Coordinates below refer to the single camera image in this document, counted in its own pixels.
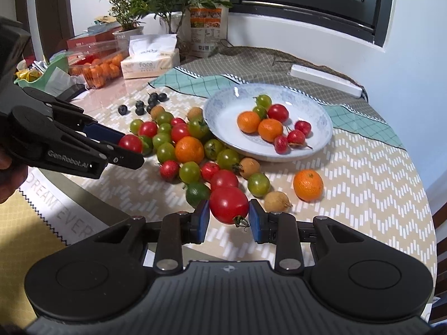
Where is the large red tomato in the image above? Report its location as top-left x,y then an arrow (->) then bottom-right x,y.
209,186 -> 251,227
210,170 -> 239,192

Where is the white soft tissue pack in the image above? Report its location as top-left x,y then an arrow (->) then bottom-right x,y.
120,34 -> 181,80

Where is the pile of green tomatoes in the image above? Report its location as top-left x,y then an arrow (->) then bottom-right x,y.
129,111 -> 272,198

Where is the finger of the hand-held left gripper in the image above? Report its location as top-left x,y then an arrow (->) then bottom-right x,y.
14,121 -> 145,180
23,87 -> 125,143

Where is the person's left hand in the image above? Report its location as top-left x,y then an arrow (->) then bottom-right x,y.
0,148 -> 29,205

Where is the black flat case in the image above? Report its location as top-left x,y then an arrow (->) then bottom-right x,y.
55,84 -> 87,104

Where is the grey lattice cloth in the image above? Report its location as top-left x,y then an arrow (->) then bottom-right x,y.
179,46 -> 368,108

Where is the green lime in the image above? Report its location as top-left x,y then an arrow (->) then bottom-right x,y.
185,182 -> 211,208

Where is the dark brown wooden door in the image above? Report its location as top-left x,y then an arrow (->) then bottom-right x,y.
14,0 -> 75,63

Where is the folded white paper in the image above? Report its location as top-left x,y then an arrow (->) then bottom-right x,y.
44,68 -> 87,97

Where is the brown wooden chair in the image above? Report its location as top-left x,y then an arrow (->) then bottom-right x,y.
429,181 -> 447,325

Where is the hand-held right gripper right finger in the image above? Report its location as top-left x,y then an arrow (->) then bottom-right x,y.
249,199 -> 381,274

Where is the white power strip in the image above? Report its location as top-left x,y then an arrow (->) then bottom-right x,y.
290,64 -> 364,98

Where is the mint green plastic tray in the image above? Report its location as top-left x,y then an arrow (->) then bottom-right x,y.
14,54 -> 75,89

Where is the small-leaf potted plant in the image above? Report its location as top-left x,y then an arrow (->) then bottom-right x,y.
99,0 -> 145,56

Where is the teal checked cloth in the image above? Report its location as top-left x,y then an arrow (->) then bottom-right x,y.
148,66 -> 407,151

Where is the yellow cloth with white border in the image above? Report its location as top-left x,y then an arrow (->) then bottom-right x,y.
0,167 -> 102,329

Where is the stack of booklets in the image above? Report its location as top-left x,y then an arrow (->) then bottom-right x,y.
87,15 -> 122,36

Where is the small mandarin orange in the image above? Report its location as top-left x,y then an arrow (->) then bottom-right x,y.
258,119 -> 284,143
293,169 -> 324,202
237,111 -> 262,134
175,136 -> 205,164

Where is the yellow snack packet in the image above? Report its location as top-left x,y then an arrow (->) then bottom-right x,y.
16,69 -> 42,82

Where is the white blue-patterned plate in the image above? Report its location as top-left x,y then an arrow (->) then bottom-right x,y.
203,84 -> 333,163

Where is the clear box of small oranges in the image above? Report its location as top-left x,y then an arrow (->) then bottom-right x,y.
67,40 -> 129,89

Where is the cluster of blueberries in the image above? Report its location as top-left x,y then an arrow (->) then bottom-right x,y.
118,91 -> 169,116

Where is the dark window frame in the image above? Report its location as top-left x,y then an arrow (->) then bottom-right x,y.
230,0 -> 400,47

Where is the white printed paper bag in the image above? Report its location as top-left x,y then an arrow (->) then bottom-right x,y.
189,6 -> 230,58

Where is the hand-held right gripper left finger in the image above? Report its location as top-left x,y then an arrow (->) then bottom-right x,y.
82,200 -> 211,276

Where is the red cherry tomato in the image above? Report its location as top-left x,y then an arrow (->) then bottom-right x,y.
171,123 -> 191,143
267,104 -> 290,123
139,121 -> 158,138
119,134 -> 144,154

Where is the red cardboard box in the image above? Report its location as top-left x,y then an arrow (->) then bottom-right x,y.
66,30 -> 123,51

